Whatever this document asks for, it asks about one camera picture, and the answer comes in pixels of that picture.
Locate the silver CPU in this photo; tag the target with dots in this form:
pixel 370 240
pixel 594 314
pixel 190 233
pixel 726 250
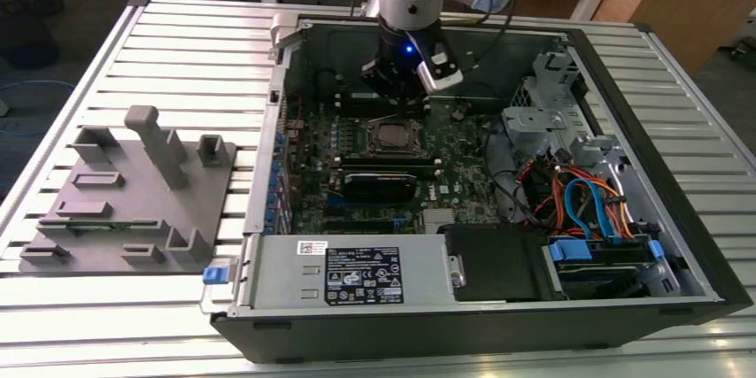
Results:
pixel 395 135

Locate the CPU socket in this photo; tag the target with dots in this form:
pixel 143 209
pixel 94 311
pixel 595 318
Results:
pixel 370 139

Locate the blue expansion slot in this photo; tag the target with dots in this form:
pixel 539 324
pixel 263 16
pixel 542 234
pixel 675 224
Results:
pixel 339 204

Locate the black expansion slot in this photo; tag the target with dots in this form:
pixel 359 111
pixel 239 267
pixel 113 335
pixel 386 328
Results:
pixel 355 226

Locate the grey case latch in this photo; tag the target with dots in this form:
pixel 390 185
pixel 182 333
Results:
pixel 283 26

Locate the metal drive cage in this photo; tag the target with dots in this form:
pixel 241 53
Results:
pixel 531 123

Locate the green motherboard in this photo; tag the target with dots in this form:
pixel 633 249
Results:
pixel 467 174

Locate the black graphics card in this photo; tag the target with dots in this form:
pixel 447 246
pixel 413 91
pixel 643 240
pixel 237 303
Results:
pixel 378 187

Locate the silver chipset heat sink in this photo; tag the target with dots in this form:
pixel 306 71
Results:
pixel 441 216

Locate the white barcode sticker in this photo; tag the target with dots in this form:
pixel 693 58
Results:
pixel 310 248

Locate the silver metal latch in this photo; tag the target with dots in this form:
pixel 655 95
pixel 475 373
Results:
pixel 457 272

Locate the black air shroud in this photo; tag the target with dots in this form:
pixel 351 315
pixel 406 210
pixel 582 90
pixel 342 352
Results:
pixel 502 263

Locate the black label sticker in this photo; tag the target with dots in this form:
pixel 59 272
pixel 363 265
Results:
pixel 363 276

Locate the hard disk in blue carrier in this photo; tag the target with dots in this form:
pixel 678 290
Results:
pixel 570 250

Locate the silver power supply unit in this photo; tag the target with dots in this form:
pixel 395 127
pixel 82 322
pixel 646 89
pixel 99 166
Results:
pixel 283 272

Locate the grey parts rack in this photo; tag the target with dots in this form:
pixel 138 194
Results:
pixel 149 218

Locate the blue plastic latch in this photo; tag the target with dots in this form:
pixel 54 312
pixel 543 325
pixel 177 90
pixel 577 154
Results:
pixel 214 276

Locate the office chair base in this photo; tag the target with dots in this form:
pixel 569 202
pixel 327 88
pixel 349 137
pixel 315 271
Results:
pixel 742 48

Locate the black PC case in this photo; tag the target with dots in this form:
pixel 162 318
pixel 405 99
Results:
pixel 414 338

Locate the black office chair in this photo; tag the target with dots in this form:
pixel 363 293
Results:
pixel 33 6

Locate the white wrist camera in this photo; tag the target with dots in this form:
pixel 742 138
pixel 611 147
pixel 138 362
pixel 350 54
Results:
pixel 441 72

